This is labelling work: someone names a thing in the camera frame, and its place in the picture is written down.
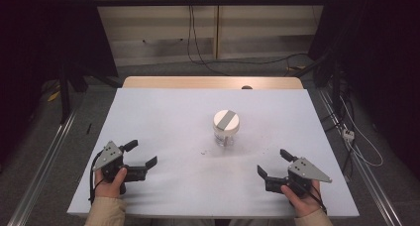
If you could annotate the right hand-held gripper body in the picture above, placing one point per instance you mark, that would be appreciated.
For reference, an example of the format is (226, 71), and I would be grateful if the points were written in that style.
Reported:
(305, 171)

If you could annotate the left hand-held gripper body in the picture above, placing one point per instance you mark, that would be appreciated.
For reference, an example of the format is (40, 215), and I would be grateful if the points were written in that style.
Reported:
(108, 155)

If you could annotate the white jar lid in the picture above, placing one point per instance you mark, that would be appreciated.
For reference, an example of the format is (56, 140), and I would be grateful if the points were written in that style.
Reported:
(233, 123)

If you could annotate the clear glass jar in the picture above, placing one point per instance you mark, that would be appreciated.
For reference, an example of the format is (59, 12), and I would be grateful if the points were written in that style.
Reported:
(224, 138)

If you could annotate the grey lid flap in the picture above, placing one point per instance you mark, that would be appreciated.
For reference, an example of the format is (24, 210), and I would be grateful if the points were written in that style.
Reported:
(226, 120)

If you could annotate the person's right hand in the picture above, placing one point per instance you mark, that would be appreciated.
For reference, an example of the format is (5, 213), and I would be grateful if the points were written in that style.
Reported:
(305, 204)

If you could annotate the person's left hand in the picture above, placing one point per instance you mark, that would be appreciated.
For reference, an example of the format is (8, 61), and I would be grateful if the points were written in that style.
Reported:
(107, 189)

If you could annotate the small black floor item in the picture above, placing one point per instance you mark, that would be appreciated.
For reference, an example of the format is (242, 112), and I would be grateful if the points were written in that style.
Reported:
(88, 128)

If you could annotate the white table board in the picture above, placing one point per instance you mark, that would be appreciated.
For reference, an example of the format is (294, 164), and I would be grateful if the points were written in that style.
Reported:
(165, 120)

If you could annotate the white power strip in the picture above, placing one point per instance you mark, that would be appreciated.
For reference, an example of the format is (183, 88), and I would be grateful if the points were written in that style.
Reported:
(348, 134)

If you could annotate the black metal stand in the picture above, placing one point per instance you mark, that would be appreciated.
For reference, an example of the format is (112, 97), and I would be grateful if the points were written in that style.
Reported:
(65, 93)
(335, 84)

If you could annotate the dark round table grommet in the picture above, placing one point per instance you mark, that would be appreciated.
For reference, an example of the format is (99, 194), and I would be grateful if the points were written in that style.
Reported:
(246, 87)

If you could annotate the yellow floor tape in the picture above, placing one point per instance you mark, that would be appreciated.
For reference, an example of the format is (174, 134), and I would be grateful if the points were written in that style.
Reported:
(53, 96)

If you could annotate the wooden table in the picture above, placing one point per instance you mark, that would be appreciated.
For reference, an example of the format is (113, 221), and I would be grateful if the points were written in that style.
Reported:
(185, 82)

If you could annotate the aluminium floor rail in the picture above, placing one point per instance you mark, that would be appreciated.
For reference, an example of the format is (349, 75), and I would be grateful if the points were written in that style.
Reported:
(39, 169)
(366, 173)

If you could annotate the black horizontal frame bar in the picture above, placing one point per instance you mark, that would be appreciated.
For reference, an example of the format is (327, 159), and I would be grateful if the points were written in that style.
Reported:
(211, 1)

